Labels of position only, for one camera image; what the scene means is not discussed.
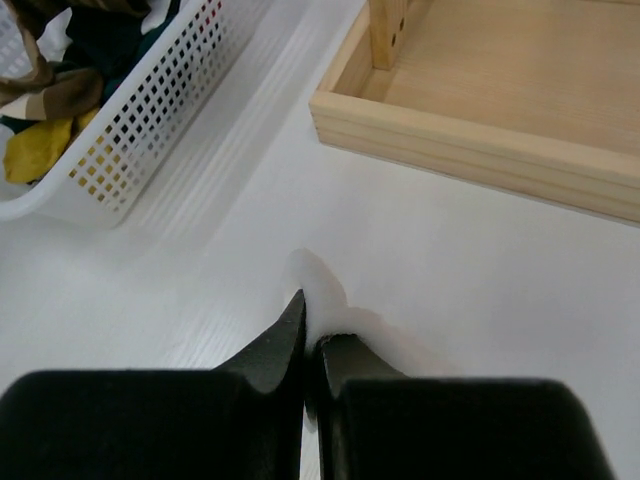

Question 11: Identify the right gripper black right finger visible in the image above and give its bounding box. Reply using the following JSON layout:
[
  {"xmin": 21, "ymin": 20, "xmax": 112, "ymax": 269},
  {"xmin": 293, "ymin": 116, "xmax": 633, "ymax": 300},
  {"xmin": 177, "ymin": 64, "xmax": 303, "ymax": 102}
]
[{"xmin": 309, "ymin": 334, "xmax": 614, "ymax": 479}]

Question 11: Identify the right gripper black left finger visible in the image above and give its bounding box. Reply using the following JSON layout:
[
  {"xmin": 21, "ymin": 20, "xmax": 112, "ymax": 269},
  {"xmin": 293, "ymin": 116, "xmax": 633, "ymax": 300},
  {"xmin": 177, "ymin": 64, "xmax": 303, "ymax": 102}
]
[{"xmin": 1, "ymin": 292, "xmax": 306, "ymax": 479}]

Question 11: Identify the mustard yellow sock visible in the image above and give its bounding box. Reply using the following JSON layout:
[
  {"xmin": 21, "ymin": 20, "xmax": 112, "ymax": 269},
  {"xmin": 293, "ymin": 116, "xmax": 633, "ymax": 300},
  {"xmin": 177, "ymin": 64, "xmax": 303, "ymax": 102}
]
[{"xmin": 1, "ymin": 107, "xmax": 100, "ymax": 184}]

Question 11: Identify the dark green sock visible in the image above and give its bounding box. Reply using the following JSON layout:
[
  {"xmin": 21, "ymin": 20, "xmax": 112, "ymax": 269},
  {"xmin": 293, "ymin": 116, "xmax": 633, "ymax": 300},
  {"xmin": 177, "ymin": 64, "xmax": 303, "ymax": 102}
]
[{"xmin": 0, "ymin": 0, "xmax": 181, "ymax": 136}]

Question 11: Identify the brown striped sock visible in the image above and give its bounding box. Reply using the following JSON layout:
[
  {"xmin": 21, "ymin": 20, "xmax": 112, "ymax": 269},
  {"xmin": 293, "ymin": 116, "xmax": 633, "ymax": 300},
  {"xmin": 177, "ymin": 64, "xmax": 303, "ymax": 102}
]
[{"xmin": 1, "ymin": 1, "xmax": 151, "ymax": 121}]

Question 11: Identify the clear plastic bin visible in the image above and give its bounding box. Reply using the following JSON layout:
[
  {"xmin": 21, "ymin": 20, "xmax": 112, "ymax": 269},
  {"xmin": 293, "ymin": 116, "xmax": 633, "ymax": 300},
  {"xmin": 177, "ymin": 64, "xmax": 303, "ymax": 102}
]
[{"xmin": 1, "ymin": 1, "xmax": 271, "ymax": 228}]

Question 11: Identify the wooden clothes rack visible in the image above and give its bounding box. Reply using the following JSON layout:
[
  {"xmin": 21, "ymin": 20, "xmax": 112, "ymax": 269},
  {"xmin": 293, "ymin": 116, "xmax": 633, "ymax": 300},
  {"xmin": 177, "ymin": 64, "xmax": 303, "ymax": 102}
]
[{"xmin": 309, "ymin": 1, "xmax": 639, "ymax": 222}]

